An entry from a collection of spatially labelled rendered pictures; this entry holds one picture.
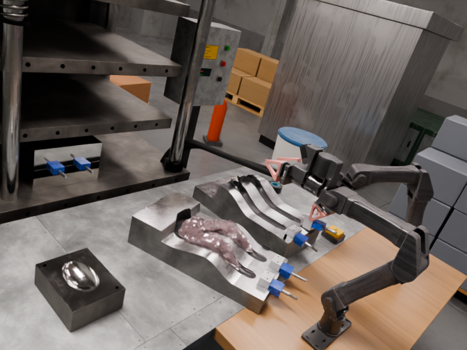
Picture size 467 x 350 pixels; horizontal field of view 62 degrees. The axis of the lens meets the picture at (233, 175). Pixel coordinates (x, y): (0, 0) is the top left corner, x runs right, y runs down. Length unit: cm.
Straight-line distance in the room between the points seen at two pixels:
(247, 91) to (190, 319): 544
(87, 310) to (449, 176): 267
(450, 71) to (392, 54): 354
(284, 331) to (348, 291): 23
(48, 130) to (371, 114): 335
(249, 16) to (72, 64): 870
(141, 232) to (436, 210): 242
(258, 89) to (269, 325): 527
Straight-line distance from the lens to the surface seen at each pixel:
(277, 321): 127
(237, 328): 120
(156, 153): 210
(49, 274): 115
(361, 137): 433
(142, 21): 1117
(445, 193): 323
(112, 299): 112
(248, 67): 688
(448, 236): 331
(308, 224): 157
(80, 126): 162
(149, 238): 132
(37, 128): 155
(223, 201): 159
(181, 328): 115
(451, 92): 767
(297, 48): 473
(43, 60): 147
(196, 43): 176
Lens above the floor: 164
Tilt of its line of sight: 25 degrees down
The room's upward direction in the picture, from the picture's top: 16 degrees clockwise
